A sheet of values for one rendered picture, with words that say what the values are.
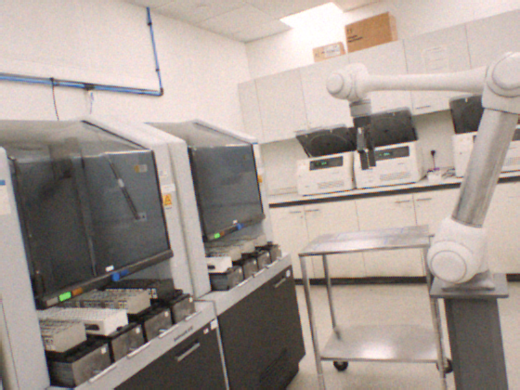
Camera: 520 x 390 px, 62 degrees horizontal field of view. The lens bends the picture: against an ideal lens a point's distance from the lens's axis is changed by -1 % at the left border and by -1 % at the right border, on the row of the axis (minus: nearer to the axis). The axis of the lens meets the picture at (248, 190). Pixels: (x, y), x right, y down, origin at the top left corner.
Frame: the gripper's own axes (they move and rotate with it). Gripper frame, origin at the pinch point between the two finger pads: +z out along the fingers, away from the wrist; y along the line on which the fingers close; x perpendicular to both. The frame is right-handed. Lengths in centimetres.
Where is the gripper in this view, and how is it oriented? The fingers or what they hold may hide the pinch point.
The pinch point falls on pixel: (369, 165)
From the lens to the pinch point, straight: 186.1
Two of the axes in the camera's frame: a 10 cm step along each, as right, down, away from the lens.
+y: 4.7, -1.2, 8.7
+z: 1.6, 9.9, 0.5
